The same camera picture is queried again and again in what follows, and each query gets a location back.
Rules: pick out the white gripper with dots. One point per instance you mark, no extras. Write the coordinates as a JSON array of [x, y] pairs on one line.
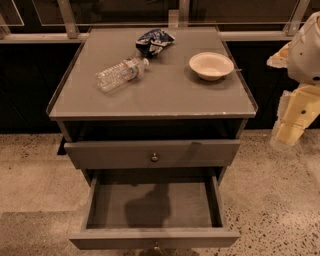
[[306, 59]]

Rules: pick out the clear plastic water bottle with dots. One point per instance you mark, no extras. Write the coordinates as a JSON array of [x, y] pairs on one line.
[[121, 73]]

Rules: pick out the closed grey top drawer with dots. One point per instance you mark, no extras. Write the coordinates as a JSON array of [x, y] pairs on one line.
[[137, 154]]

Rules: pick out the grey drawer cabinet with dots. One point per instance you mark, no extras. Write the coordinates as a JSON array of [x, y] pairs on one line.
[[169, 102]]

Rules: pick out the brass top drawer knob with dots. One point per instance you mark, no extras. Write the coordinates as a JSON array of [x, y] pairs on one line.
[[154, 157]]

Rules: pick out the brass drawer knob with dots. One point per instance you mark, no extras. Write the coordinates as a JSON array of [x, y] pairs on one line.
[[154, 157], [156, 248]]

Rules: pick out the open grey middle drawer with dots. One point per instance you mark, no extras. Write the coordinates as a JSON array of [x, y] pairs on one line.
[[137, 212]]

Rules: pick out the brass middle drawer knob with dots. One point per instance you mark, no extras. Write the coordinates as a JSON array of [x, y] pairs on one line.
[[156, 248]]

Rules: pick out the white bowl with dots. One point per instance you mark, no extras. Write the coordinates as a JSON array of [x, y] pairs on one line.
[[211, 66]]

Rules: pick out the blue white chip bag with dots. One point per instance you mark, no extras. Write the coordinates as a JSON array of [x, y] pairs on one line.
[[153, 42]]

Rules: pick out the metal railing frame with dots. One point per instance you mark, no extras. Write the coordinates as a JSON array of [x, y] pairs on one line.
[[70, 21]]

